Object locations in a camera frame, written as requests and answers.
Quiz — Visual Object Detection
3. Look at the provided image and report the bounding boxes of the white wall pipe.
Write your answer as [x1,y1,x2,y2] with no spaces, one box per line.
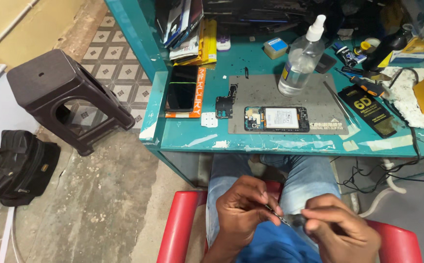
[0,0,41,57]

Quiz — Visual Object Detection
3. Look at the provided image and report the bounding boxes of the stack of accessory packets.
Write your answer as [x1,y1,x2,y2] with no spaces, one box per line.
[155,0,218,67]

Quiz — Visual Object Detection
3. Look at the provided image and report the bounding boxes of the person's blue shirt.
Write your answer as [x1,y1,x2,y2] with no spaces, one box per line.
[235,221,323,263]

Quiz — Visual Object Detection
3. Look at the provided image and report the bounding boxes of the dark brown plastic stool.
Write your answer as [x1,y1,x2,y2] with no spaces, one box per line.
[7,49,136,157]

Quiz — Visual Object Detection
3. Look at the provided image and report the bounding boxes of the black bag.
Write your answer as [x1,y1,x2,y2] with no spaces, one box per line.
[0,130,61,207]

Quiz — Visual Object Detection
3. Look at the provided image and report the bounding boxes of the person's right hand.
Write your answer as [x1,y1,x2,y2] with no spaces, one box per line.
[301,194,382,263]

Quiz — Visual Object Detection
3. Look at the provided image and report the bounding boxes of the opened smartphone with battery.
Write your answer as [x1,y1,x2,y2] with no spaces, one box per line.
[244,106,310,133]

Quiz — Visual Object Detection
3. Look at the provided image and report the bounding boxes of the small blue and white box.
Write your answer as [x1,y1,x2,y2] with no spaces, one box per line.
[263,37,289,60]

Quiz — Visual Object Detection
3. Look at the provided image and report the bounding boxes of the metal tweezers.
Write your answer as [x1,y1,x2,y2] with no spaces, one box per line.
[323,81,361,129]

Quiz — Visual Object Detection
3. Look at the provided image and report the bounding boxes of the heap of dark shelf clutter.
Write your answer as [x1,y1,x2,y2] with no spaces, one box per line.
[202,0,402,38]

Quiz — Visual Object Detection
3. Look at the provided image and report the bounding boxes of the small white and purple case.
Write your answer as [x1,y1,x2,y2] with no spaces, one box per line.
[216,34,232,52]

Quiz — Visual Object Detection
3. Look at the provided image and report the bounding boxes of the black cables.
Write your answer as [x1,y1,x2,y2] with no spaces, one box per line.
[330,67,424,194]

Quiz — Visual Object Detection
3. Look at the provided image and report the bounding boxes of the orange flat packet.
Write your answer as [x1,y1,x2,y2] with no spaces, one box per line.
[165,66,207,119]

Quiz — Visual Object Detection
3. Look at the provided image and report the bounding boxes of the small white sticker sheet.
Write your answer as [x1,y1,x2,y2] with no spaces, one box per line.
[200,112,219,128]

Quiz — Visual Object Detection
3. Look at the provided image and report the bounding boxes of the person's blue jeans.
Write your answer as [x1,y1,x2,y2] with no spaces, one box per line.
[206,153,342,249]

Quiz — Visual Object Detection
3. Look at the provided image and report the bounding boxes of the flat black pad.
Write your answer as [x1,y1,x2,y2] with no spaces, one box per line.
[314,53,338,74]

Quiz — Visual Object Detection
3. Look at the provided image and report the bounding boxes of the black screen protector packet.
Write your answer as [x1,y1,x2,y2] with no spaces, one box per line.
[338,84,398,139]

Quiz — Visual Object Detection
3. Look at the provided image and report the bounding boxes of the black smartphone with green edge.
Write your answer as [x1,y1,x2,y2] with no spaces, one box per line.
[165,82,197,112]

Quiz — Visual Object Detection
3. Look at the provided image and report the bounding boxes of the person's left hand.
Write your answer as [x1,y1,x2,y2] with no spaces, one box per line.
[216,175,284,253]

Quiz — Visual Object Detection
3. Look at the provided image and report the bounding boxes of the black bottle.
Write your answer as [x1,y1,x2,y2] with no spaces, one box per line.
[362,23,414,74]

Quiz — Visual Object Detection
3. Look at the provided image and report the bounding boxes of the white foam pad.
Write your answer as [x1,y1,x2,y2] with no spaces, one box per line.
[381,66,424,130]

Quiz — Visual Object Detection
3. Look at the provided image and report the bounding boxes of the yellow and blue carton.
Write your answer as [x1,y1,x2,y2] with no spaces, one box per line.
[390,37,424,64]

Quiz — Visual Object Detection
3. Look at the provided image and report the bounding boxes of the small black precision screwdriver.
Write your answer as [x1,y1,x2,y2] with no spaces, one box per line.
[264,205,308,228]

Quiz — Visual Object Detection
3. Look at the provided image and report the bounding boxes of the black phone inner cover plate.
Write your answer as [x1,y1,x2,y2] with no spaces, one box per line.
[215,84,238,120]

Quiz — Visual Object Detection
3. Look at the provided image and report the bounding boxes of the white floor cable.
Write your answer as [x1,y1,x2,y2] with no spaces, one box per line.
[0,206,27,263]

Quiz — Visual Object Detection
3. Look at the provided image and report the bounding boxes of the clear spray bottle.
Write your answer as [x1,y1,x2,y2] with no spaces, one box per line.
[278,14,327,97]

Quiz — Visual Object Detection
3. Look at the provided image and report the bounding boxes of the grey anti-slip repair mat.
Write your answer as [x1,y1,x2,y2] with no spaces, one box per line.
[228,73,350,136]

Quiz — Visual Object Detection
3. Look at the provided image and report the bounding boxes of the red chair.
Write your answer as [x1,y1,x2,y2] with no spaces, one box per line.
[156,180,424,263]

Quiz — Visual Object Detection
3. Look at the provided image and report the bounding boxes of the white hose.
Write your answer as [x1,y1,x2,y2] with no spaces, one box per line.
[358,158,407,218]

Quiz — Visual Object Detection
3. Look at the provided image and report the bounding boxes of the orange and black screwdriver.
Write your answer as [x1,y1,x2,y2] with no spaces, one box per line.
[334,67,386,99]

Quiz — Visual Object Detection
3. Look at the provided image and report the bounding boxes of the blue and black glue tube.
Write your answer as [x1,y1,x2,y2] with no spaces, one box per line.
[332,42,359,67]

